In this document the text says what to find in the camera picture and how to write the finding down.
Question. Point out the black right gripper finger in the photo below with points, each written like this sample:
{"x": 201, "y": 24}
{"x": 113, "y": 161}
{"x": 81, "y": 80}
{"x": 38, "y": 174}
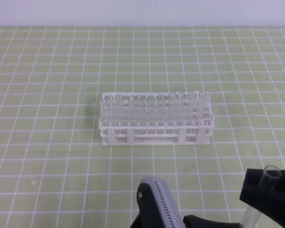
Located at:
{"x": 271, "y": 204}

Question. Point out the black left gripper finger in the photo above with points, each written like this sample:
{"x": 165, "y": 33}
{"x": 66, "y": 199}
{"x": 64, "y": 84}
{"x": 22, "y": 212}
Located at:
{"x": 192, "y": 221}

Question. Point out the clear glass test tube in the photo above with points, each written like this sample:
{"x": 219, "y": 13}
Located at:
{"x": 270, "y": 177}

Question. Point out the white plastic test tube rack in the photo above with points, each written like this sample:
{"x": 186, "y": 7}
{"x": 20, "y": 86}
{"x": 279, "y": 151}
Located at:
{"x": 114, "y": 134}

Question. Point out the clear test tube eleventh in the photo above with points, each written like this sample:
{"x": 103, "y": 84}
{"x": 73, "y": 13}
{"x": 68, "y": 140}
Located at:
{"x": 200, "y": 106}

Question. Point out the green grid tablecloth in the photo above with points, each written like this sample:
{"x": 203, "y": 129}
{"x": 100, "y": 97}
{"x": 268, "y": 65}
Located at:
{"x": 54, "y": 171}

